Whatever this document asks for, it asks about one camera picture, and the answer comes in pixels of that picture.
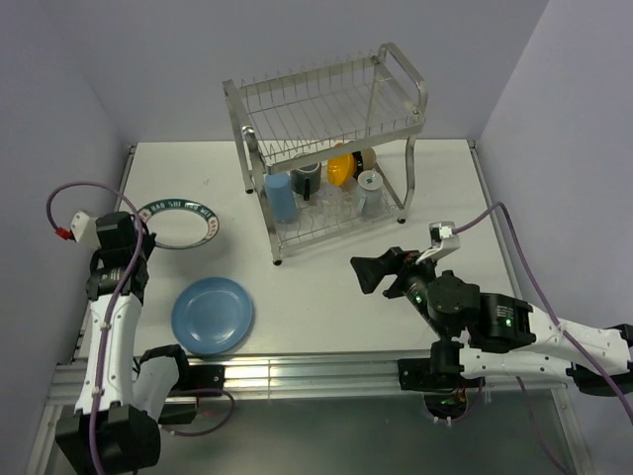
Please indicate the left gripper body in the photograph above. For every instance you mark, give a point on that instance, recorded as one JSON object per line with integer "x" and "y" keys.
{"x": 148, "y": 240}

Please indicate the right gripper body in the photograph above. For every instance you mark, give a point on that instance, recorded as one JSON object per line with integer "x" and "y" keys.
{"x": 409, "y": 278}

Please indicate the white plate green rim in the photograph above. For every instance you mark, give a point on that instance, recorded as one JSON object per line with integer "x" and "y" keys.
{"x": 179, "y": 223}

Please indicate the clear drinking glass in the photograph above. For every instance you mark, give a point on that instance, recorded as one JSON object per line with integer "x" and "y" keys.
{"x": 331, "y": 203}

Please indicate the grey ceramic cup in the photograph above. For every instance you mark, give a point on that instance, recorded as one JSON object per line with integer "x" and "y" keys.
{"x": 368, "y": 195}

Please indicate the orange bowl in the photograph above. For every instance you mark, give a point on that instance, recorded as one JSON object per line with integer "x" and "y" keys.
{"x": 340, "y": 169}

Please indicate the dark green mug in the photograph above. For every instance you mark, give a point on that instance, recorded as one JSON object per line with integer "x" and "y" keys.
{"x": 305, "y": 181}

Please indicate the brown and black bowl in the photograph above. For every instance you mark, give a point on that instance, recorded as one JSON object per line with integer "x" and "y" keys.
{"x": 365, "y": 159}

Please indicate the blue plastic cup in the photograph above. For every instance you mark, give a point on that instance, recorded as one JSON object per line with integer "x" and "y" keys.
{"x": 281, "y": 197}

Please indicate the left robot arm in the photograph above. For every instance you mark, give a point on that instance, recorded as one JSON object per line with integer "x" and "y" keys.
{"x": 114, "y": 427}

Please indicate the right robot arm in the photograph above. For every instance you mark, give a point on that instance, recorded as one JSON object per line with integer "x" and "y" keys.
{"x": 480, "y": 335}

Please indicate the steel two-tier dish rack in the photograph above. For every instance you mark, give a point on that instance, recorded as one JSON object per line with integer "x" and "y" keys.
{"x": 299, "y": 118}

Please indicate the blue plate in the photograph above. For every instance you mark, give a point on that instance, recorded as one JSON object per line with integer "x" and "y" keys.
{"x": 212, "y": 316}

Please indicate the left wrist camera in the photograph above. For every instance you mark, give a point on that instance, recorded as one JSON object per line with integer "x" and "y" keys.
{"x": 82, "y": 229}

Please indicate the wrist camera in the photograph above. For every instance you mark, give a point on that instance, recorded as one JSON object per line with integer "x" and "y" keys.
{"x": 443, "y": 240}
{"x": 82, "y": 229}

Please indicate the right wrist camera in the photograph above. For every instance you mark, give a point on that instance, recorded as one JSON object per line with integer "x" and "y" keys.
{"x": 443, "y": 240}

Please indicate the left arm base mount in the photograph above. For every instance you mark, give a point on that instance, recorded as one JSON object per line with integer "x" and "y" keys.
{"x": 198, "y": 391}

